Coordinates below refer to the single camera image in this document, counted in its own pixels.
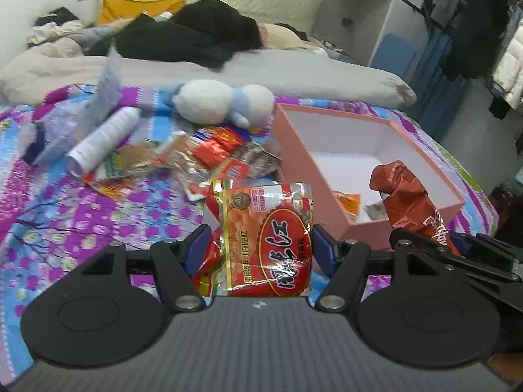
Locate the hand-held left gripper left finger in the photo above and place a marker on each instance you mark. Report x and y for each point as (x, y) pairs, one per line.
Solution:
(198, 249)

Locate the blue curtain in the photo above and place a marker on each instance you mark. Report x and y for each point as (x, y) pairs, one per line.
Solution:
(433, 77)

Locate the white blue plush toy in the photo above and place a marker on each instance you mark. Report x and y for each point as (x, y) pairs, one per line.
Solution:
(208, 102)

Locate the row of hanging clothes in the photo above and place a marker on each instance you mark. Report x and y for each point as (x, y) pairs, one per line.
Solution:
(478, 28)

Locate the white spray bottle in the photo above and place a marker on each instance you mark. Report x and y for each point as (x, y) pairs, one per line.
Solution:
(106, 134)

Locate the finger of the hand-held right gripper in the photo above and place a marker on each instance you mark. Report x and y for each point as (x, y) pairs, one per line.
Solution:
(470, 267)
(459, 243)

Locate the yellow pillow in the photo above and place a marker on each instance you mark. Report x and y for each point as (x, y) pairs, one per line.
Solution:
(135, 8)

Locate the heap of white black clothes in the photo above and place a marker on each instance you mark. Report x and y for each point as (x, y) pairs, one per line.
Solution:
(53, 26)

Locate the purple floral bed sheet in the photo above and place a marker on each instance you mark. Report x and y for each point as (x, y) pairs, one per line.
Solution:
(61, 212)

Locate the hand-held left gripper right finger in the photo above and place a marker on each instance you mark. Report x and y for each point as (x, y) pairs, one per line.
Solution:
(325, 249)

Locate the black wall plug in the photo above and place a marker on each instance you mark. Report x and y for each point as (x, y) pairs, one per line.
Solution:
(347, 21)

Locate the blue padded board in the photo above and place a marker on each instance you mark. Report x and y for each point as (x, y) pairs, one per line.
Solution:
(392, 55)

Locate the pink beige pillow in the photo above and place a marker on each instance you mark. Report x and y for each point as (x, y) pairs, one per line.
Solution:
(282, 36)

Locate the pink cardboard box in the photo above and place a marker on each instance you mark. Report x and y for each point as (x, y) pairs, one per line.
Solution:
(302, 151)

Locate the small orange packet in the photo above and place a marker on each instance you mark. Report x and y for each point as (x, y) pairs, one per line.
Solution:
(347, 204)

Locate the red biscuit packet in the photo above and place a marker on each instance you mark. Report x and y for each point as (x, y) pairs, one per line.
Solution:
(282, 253)

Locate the dark red packet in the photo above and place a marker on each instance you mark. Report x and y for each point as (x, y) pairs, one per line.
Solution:
(408, 200)

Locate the pile of snack packets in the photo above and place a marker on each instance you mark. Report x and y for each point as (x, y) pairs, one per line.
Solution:
(196, 159)

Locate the clear plastic pouch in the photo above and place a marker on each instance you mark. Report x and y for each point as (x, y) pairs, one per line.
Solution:
(106, 85)

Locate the grey blue clothing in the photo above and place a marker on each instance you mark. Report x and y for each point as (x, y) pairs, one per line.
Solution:
(94, 39)

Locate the grey duvet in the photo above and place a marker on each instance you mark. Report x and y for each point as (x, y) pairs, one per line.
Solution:
(306, 73)

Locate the black jacket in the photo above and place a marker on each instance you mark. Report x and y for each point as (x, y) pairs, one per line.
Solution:
(184, 36)

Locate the small dark packet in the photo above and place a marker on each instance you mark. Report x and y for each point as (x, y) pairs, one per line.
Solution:
(375, 211)

